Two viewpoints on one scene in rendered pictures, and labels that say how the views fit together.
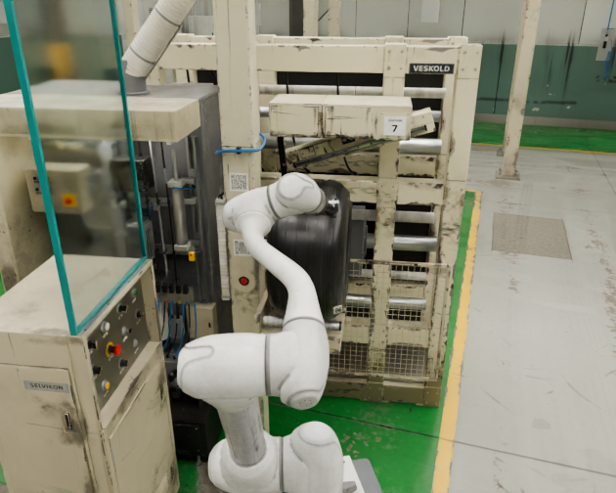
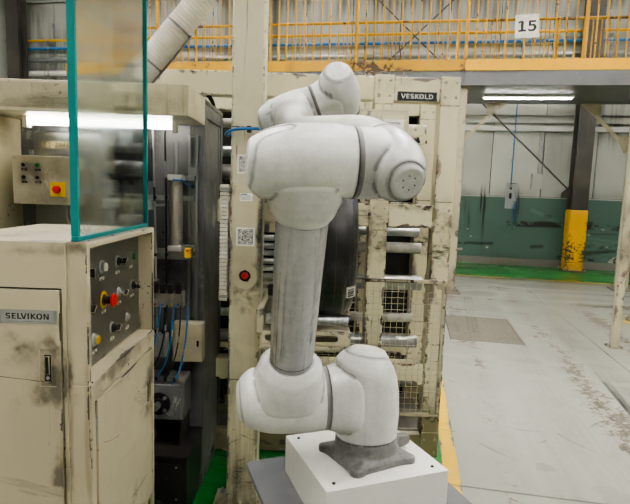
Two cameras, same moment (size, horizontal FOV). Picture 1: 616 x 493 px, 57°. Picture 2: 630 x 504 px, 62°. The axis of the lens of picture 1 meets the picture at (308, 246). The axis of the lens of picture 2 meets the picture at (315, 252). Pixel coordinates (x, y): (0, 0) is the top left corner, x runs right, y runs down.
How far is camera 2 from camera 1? 0.83 m
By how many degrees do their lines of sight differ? 19
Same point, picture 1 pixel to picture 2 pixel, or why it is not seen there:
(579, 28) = (488, 183)
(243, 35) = (261, 18)
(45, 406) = (20, 347)
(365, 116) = not seen: hidden behind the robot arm
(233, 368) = (322, 138)
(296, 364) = (394, 142)
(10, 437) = not seen: outside the picture
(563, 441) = (573, 481)
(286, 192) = (334, 75)
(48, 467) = (7, 444)
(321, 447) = (377, 360)
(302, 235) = not seen: hidden behind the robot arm
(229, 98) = (242, 78)
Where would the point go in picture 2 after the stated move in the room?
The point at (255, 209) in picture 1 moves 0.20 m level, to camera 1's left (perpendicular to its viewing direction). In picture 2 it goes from (298, 98) to (221, 94)
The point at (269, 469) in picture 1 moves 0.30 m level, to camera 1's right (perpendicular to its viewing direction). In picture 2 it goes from (318, 383) to (444, 381)
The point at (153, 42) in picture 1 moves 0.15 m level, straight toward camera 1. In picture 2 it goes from (163, 47) to (166, 38)
